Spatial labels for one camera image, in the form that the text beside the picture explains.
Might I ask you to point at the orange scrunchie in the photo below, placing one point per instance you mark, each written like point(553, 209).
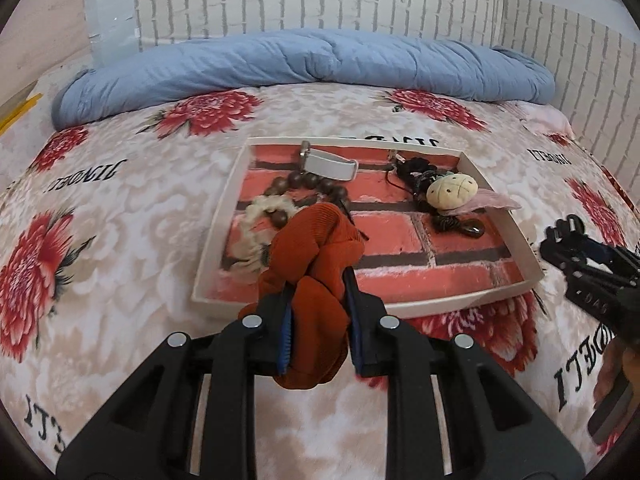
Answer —
point(310, 260)

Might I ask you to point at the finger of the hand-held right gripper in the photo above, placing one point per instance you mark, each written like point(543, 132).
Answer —
point(597, 249)
point(575, 262)

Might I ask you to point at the floral printed blanket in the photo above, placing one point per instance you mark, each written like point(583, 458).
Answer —
point(125, 210)

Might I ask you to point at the blue quilt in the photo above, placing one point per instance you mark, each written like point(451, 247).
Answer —
point(300, 60)

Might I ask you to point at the person's right hand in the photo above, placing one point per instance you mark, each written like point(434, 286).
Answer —
point(612, 370)

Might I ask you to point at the white hair clip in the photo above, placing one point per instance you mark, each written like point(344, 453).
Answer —
point(330, 165)

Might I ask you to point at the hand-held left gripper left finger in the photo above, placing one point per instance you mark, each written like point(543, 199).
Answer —
point(286, 332)

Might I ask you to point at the pink floral pillow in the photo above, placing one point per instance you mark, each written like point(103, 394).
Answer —
point(547, 120)

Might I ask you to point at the cream scrunchie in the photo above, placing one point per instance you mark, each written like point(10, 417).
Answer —
point(250, 215)

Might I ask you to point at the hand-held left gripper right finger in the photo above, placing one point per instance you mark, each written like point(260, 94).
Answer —
point(352, 310)

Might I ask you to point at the white tray with brick lining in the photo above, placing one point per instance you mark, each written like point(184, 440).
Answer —
point(400, 260)

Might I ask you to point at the clear plastic container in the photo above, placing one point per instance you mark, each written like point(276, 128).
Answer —
point(112, 10)

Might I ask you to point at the yellow strip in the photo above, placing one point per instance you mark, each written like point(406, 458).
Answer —
point(20, 112)

